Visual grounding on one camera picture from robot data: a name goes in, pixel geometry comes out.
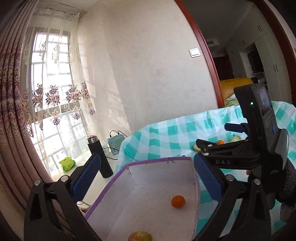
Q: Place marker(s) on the floral lace curtain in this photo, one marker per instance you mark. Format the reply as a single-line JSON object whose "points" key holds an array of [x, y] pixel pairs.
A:
{"points": [[58, 105]]}

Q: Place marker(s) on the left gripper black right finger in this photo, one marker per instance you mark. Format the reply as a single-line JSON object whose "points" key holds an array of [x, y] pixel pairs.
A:
{"points": [[253, 219]]}

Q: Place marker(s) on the yellow sofa cushion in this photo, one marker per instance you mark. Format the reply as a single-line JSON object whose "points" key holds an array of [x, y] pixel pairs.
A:
{"points": [[227, 88]]}

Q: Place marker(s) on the pale apple half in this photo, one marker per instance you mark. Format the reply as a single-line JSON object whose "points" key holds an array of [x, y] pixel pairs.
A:
{"points": [[196, 148]]}

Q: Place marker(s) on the green tissue packet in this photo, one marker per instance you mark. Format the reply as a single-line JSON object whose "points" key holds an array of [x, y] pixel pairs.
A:
{"points": [[67, 163]]}

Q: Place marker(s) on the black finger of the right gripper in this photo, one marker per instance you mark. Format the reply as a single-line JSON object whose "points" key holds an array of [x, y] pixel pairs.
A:
{"points": [[238, 128], [228, 149]]}

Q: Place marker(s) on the brown pear half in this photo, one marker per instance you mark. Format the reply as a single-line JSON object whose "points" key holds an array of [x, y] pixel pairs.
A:
{"points": [[140, 236]]}

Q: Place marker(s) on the white power adapter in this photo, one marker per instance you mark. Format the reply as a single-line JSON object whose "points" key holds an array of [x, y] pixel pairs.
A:
{"points": [[106, 149]]}

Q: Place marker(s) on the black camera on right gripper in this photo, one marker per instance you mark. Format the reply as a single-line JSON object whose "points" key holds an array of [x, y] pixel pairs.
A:
{"points": [[265, 135]]}

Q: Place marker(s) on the pink heavy drape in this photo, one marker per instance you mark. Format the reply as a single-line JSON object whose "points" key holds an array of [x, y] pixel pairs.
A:
{"points": [[20, 163]]}

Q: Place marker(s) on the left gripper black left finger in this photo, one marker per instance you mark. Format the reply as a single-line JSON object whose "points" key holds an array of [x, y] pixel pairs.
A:
{"points": [[41, 220]]}

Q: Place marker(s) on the teal electronic device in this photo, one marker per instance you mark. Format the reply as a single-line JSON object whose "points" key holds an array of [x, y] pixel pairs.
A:
{"points": [[115, 143]]}

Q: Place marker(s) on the black thermos bottle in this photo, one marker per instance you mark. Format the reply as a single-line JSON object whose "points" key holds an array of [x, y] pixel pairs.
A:
{"points": [[95, 147]]}

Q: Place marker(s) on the white kitchen cabinets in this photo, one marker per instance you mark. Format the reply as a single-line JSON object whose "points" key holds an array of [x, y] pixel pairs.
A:
{"points": [[254, 50]]}

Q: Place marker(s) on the red wooden door frame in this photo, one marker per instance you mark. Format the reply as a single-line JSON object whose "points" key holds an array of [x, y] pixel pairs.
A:
{"points": [[206, 52]]}

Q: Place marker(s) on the green apple half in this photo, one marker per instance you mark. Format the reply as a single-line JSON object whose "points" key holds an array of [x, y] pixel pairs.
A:
{"points": [[236, 138]]}

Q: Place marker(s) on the purple rimmed cardboard box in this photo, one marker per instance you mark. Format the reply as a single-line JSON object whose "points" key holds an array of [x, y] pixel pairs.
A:
{"points": [[138, 198]]}

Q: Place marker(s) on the teal white checkered tablecloth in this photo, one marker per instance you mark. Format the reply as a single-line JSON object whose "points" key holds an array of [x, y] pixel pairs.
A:
{"points": [[177, 137]]}

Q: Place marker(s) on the gloved right hand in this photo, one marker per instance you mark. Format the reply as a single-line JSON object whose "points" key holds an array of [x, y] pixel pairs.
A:
{"points": [[277, 179]]}

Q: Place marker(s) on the white wall switch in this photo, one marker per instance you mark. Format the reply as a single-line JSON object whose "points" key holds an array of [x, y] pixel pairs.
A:
{"points": [[194, 52]]}

